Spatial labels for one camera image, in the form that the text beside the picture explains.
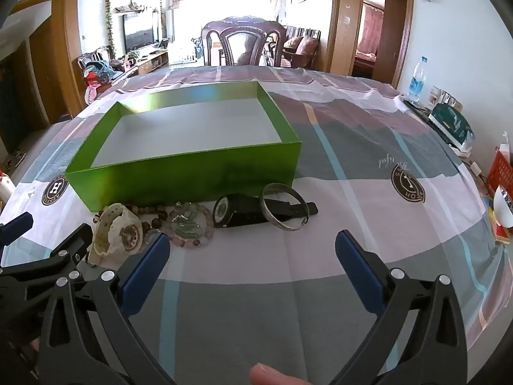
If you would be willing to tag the green packaged box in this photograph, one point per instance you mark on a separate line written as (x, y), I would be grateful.
(451, 126)

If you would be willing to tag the colourful book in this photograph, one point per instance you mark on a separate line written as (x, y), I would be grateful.
(499, 234)

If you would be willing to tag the wooden sofa with cushions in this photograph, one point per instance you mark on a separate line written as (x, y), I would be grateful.
(298, 46)

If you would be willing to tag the pink curtain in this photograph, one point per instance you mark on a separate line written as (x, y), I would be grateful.
(372, 28)

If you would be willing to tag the plaid tablecloth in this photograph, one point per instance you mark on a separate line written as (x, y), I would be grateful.
(360, 148)

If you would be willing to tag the wooden armchair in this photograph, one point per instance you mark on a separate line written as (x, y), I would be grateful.
(120, 66)

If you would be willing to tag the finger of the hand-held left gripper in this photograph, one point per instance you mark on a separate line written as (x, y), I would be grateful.
(68, 244)
(18, 224)

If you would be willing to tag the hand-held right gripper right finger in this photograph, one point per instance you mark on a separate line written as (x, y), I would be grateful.
(358, 268)

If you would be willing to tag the white wristwatch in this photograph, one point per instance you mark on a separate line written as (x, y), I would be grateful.
(118, 232)

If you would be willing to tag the green cardboard box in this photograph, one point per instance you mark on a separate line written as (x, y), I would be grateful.
(192, 176)

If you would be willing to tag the plastic water bottle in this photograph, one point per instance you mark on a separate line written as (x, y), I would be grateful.
(417, 82)

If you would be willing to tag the green ivy vine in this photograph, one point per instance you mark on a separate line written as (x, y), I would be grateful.
(110, 20)

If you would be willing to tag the wooden television cabinet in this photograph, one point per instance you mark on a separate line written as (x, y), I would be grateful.
(154, 60)

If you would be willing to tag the red plastic basket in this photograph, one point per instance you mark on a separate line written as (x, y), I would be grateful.
(501, 170)

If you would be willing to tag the dark wooden dining chair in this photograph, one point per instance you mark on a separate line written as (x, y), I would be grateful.
(244, 44)

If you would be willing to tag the flat screen television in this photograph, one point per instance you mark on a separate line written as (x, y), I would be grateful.
(138, 32)

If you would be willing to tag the person's right hand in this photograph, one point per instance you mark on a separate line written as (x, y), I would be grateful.
(276, 373)

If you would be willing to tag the silver foil packets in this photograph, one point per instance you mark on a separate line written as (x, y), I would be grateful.
(445, 98)

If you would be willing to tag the silver bangle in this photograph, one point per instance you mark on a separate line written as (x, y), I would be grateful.
(286, 228)

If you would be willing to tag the pile of clothes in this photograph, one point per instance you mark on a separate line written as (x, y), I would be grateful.
(98, 74)

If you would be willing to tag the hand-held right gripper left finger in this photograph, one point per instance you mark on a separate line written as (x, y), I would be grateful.
(146, 272)

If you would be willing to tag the white bowl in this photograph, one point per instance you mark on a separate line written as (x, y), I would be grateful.
(505, 208)

